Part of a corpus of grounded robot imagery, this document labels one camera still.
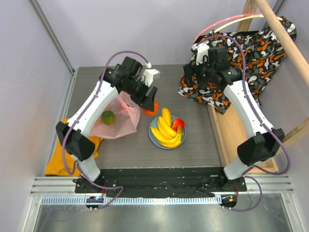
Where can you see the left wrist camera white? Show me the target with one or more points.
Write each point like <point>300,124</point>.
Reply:
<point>149,74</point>

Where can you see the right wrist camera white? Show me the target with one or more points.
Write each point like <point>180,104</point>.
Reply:
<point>201,52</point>

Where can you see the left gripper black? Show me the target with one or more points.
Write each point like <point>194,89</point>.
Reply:
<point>145,102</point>

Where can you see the wooden rack frame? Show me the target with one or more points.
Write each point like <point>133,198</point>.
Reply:
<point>246,139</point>

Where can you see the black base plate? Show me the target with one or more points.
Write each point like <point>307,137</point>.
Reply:
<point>169,182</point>

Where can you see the green lime fruit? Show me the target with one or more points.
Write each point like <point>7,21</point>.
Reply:
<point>108,117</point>

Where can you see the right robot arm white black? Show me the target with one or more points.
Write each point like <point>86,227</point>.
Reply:
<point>262,138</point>

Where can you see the blue plate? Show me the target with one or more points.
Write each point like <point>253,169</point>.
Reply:
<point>164,136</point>

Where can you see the aluminium rail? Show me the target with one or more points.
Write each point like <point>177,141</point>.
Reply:
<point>163,200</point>

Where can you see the red orange persimmon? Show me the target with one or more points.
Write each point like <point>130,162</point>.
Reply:
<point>178,123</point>

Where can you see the orange tangerine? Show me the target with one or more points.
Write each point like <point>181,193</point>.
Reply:
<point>152,113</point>

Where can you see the yellow banana bunch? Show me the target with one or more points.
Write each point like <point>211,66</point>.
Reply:
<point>167,116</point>

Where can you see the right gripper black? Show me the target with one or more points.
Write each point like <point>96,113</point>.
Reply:
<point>189,73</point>

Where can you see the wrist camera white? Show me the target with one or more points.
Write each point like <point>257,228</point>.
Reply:
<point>201,52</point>
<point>149,74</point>

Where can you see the orange cloth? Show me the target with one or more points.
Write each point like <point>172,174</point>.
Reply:
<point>56,166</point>

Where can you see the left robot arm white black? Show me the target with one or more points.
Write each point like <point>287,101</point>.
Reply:
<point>73,135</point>

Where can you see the patterned camouflage cloth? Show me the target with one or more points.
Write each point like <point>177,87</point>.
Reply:
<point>260,52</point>

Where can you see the pink plastic bag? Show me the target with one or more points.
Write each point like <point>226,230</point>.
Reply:
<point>127,116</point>

